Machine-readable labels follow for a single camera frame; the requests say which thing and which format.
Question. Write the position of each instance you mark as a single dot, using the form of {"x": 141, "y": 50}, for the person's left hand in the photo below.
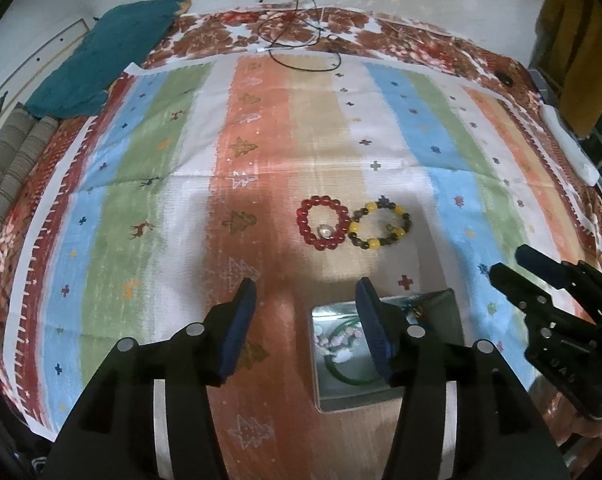
{"x": 559, "y": 413}

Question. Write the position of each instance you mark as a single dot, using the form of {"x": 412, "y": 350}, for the teal cloth pillow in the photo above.
{"x": 124, "y": 35}

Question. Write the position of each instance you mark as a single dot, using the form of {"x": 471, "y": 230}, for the grey striped folded blanket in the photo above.
{"x": 23, "y": 138}

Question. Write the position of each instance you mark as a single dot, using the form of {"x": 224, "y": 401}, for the striped colourful bed cover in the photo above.
{"x": 281, "y": 209}

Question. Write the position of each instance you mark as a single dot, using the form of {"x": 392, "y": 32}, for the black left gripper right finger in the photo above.
{"x": 385, "y": 327}

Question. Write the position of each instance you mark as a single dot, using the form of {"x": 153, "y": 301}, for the white pillow at edge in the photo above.
{"x": 576, "y": 157}

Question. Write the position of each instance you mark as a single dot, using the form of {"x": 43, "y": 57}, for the small black object on bed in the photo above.
{"x": 504, "y": 79}

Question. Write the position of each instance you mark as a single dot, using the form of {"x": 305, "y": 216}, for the white headboard panel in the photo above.
{"x": 23, "y": 80}

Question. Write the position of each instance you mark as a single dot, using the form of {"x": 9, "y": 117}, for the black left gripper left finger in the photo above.
{"x": 226, "y": 326}

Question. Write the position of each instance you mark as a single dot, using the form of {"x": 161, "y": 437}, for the yellow hanging cloth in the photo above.
{"x": 571, "y": 57}

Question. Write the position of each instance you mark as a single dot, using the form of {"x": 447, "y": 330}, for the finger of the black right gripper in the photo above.
{"x": 518, "y": 290}
{"x": 549, "y": 270}

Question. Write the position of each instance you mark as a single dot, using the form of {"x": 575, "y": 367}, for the green jade bangle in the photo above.
{"x": 345, "y": 354}

